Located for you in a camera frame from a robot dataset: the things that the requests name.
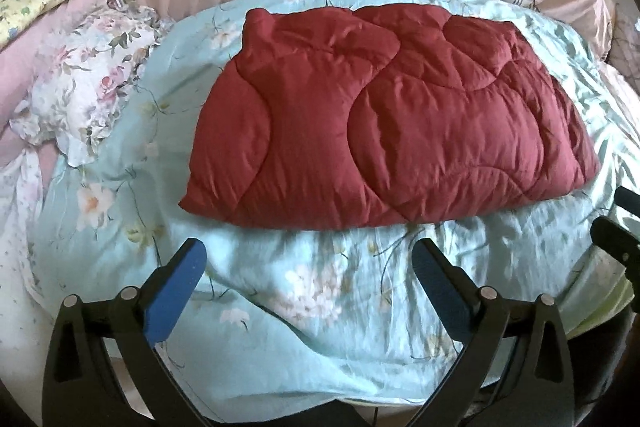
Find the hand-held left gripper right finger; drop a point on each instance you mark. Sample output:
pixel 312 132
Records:
pixel 445 292

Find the red quilted blanket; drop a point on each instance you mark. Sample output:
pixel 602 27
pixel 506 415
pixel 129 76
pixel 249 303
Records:
pixel 375 117

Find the light blue floral blanket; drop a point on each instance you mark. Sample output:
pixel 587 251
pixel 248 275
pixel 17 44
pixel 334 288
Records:
pixel 300 307

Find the white dotted bed sheet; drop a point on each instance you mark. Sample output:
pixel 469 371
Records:
pixel 20 257

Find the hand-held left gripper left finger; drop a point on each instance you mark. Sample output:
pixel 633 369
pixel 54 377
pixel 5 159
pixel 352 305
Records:
pixel 175 292

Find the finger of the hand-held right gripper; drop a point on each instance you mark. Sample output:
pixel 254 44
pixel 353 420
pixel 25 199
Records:
pixel 629 202
pixel 617 242

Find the white floral ruffled pillow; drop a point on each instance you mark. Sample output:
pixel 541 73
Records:
pixel 90 87

